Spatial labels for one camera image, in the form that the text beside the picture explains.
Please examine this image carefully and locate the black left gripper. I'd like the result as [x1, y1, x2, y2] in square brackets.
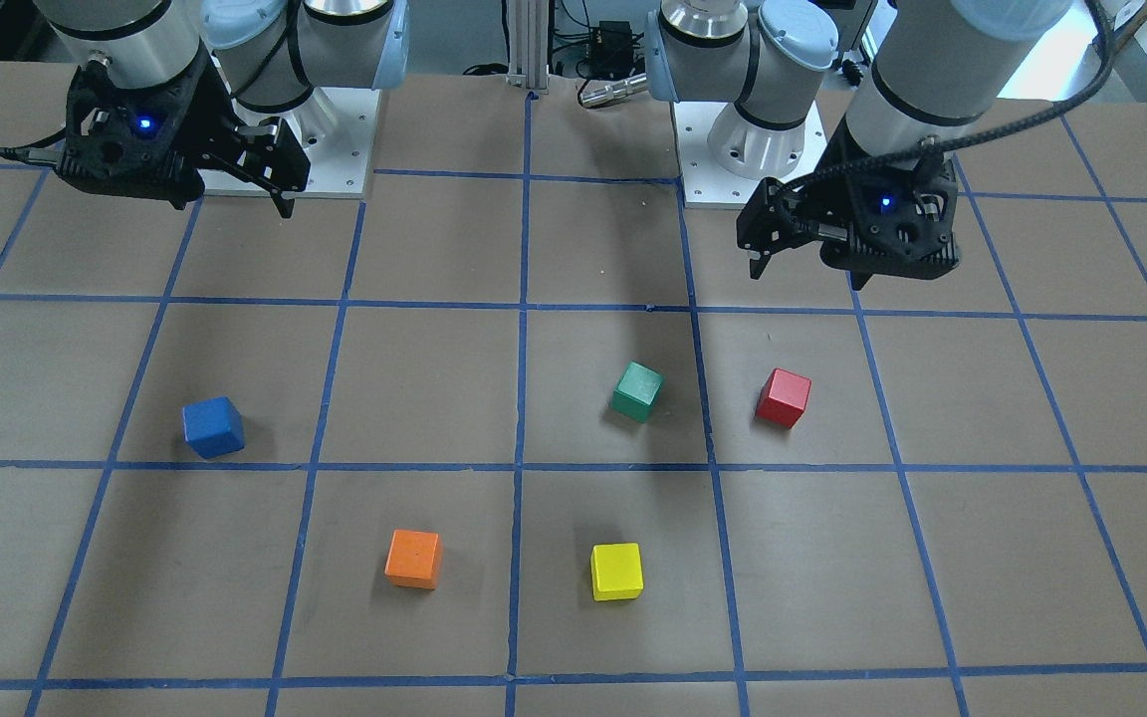
[736, 151, 961, 293]

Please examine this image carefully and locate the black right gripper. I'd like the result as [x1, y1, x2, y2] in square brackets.
[54, 46, 311, 218]

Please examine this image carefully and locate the red wooden block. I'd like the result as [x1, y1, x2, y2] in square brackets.
[755, 367, 813, 428]

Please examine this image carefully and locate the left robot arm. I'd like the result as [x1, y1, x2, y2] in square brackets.
[645, 1, 1068, 291]

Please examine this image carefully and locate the green wooden block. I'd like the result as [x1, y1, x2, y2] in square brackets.
[609, 361, 665, 423]

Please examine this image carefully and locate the blue wooden block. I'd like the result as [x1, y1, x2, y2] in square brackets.
[181, 395, 245, 459]

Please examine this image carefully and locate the yellow wooden block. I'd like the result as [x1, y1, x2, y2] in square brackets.
[590, 541, 643, 600]

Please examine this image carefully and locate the orange wooden block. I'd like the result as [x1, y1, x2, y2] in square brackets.
[383, 528, 443, 591]

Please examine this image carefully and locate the silver cylindrical connector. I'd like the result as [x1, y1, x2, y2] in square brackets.
[577, 75, 649, 110]

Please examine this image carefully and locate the black electronics box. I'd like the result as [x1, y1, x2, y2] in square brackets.
[587, 20, 635, 79]

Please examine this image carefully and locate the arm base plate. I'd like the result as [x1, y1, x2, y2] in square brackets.
[672, 102, 827, 209]
[281, 88, 385, 198]

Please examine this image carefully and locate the aluminium frame post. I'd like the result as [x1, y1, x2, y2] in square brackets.
[504, 0, 554, 96]

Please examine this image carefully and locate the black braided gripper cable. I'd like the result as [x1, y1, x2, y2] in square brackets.
[773, 0, 1117, 200]

